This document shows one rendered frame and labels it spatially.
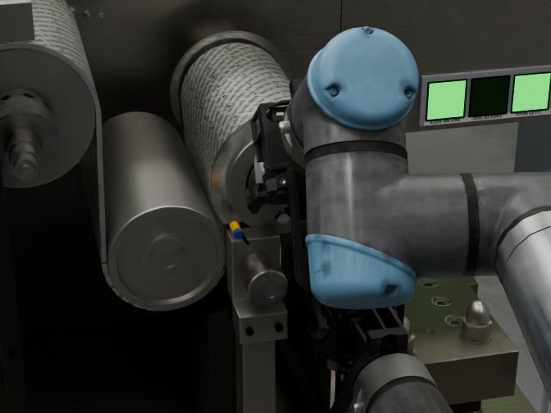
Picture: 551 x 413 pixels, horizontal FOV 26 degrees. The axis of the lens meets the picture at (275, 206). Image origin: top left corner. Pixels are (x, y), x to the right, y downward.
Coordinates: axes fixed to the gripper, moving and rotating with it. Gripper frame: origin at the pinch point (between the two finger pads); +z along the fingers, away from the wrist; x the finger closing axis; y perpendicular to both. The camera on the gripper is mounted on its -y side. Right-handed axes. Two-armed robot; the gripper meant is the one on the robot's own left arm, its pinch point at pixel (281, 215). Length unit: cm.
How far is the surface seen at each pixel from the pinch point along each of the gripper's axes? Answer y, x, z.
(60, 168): 7.0, 20.6, 0.6
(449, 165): 70, -126, 278
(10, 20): 17.1, 23.9, -12.3
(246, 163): 5.5, 2.7, -0.2
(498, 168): 66, -142, 272
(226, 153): 6.6, 4.6, -0.3
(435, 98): 19.7, -29.7, 30.4
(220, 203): 2.5, 5.3, 3.1
